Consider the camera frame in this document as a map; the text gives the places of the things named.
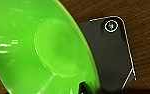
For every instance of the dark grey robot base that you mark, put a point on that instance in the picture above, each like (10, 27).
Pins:
(111, 56)

